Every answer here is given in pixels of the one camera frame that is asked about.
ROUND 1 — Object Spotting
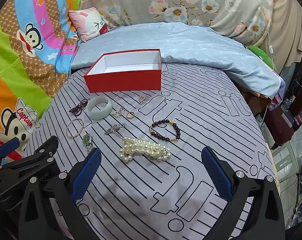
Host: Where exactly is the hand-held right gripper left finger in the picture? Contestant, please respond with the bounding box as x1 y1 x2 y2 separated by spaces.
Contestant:
19 148 103 240

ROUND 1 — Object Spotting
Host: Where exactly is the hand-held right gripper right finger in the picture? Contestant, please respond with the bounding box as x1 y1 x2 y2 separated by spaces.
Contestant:
201 146 286 240

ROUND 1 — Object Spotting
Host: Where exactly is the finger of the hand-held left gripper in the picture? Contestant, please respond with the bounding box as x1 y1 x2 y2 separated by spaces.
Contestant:
0 135 60 180
0 137 21 165

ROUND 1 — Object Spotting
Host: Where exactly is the silver watch with green face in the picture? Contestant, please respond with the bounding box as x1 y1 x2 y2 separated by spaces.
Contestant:
82 134 95 154

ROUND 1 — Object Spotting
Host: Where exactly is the thin gold bangle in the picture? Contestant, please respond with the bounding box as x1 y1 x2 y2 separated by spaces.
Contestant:
67 118 86 139

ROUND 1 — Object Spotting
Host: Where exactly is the silver pendant necklace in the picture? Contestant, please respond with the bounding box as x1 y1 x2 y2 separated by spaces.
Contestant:
104 123 126 139

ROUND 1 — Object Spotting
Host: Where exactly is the pale green jade bangle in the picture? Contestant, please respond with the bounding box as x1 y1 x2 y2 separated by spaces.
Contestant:
86 96 113 120

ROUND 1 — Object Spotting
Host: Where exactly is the white pearl necklace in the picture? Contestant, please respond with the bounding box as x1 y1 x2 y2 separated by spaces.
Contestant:
119 136 172 165

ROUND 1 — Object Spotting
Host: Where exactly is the purple beaded bracelet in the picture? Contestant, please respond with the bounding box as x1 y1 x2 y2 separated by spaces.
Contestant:
69 99 89 116

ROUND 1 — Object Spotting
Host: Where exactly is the silver rhinestone brooch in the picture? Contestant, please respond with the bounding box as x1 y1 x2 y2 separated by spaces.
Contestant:
112 107 126 118

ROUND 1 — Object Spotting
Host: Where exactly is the dark bead bracelet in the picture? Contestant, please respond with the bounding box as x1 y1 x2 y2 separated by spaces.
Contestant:
149 119 181 142

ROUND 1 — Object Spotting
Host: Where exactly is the red cardboard box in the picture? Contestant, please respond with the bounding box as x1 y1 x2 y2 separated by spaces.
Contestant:
83 49 163 93

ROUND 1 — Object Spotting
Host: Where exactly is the lilac striped bed sheet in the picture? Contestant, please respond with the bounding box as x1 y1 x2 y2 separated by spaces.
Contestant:
24 62 279 240

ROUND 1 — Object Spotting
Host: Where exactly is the colourful cartoon monkey blanket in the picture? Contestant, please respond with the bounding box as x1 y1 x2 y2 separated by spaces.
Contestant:
0 0 84 155

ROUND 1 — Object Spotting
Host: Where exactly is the green plastic object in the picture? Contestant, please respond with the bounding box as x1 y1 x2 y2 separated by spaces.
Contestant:
248 45 277 73

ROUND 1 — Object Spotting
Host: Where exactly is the light blue blanket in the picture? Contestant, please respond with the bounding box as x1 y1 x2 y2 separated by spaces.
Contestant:
71 22 285 99

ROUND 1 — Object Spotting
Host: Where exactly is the pink cartoon pillow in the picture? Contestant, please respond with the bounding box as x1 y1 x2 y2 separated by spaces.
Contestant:
68 7 111 43

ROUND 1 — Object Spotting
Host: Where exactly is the beige curtain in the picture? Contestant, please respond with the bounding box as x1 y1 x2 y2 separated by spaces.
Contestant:
268 0 302 73

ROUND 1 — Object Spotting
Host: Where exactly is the grey floral quilt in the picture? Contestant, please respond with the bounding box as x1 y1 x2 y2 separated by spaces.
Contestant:
80 0 275 48

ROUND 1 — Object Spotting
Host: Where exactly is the white cable with switch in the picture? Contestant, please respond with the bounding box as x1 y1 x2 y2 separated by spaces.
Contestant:
256 0 275 68

